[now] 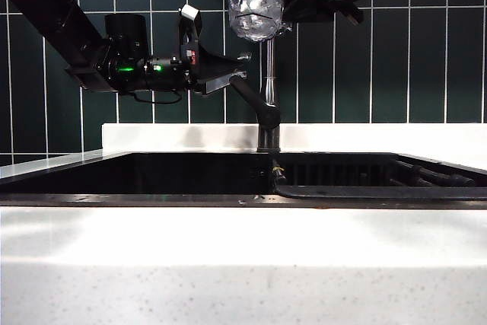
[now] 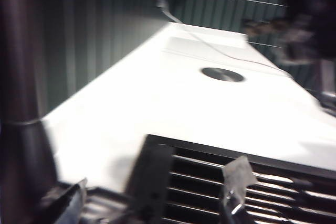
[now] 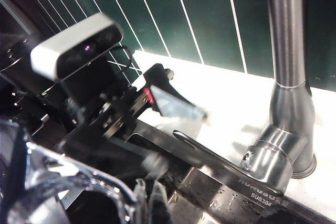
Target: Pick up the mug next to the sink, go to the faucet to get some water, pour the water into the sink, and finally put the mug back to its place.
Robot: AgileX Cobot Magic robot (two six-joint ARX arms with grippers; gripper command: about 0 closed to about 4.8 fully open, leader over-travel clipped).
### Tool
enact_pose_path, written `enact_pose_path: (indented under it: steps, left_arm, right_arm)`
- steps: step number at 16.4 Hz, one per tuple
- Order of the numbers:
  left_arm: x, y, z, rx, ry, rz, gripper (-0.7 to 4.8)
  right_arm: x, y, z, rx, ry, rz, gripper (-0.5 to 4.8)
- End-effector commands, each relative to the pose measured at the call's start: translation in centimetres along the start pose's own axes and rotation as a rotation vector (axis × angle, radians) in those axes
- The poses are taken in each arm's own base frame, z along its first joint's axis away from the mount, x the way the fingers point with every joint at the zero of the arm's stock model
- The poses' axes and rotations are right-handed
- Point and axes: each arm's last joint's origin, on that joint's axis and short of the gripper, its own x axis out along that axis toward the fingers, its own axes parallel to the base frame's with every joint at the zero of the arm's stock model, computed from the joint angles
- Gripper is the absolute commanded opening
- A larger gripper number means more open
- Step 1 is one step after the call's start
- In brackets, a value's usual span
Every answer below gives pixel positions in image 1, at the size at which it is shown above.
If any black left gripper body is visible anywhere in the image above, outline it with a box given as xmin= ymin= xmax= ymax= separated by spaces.
xmin=146 ymin=45 xmax=208 ymax=97

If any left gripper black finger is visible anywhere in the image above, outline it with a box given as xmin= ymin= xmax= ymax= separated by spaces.
xmin=196 ymin=69 xmax=249 ymax=98
xmin=197 ymin=45 xmax=253 ymax=81

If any grey metal faucet lever handle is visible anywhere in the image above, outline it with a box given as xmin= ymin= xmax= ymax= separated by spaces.
xmin=229 ymin=76 xmax=281 ymax=129

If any clear glass mug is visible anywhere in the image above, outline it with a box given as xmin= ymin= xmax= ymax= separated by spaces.
xmin=228 ymin=0 xmax=296 ymax=43

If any chrome gooseneck kitchen faucet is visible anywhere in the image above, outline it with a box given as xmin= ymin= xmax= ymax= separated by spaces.
xmin=256 ymin=37 xmax=282 ymax=154

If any black undermount kitchen sink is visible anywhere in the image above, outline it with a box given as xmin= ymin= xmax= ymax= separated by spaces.
xmin=0 ymin=151 xmax=487 ymax=211

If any black ribbed sink drain rack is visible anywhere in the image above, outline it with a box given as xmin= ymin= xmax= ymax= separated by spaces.
xmin=274 ymin=154 xmax=487 ymax=201

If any black plug with yellow band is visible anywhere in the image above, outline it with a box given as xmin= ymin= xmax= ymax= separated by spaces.
xmin=271 ymin=158 xmax=287 ymax=181

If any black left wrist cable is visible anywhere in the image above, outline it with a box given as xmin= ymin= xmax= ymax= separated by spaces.
xmin=127 ymin=90 xmax=184 ymax=106

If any left wrist camera white cap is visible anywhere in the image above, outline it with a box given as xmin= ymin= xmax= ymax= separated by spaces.
xmin=177 ymin=3 xmax=203 ymax=58

